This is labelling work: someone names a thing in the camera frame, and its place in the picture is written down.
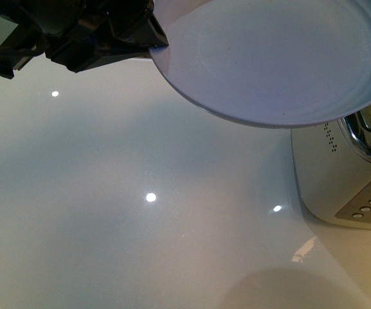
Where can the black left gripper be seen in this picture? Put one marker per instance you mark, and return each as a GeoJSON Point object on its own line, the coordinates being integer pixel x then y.
{"type": "Point", "coordinates": [79, 35]}

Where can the light blue round plate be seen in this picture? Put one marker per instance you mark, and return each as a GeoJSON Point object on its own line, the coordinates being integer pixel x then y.
{"type": "Point", "coordinates": [268, 63]}

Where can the white chrome two-slot toaster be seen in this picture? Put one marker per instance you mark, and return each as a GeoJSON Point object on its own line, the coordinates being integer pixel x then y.
{"type": "Point", "coordinates": [332, 164]}

